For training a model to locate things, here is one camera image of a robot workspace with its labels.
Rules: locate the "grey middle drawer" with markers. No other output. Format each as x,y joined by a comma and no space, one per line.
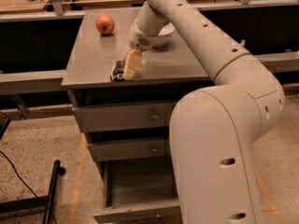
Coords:
129,149

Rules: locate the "grey top drawer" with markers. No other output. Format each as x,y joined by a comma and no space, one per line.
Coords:
127,116

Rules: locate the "grey wooden drawer cabinet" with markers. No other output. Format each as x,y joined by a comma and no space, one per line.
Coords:
89,40

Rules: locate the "black rxbar chocolate wrapper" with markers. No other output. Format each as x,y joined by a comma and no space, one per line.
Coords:
117,71

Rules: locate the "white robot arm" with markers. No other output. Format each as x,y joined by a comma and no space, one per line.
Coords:
211,129

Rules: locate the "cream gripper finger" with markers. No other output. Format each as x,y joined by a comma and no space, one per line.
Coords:
133,60

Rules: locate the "white ceramic bowl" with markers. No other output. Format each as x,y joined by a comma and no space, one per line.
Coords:
164,36

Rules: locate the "black metal stand leg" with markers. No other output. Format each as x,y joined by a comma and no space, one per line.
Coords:
47,201

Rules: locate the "red apple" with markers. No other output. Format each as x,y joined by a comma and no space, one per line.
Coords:
104,24

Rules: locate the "grey metal rail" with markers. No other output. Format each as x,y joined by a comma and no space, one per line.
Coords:
28,81

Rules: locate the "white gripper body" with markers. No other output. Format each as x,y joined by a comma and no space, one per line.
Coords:
139,41

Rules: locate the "grey open bottom drawer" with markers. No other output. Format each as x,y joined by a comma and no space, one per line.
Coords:
138,190

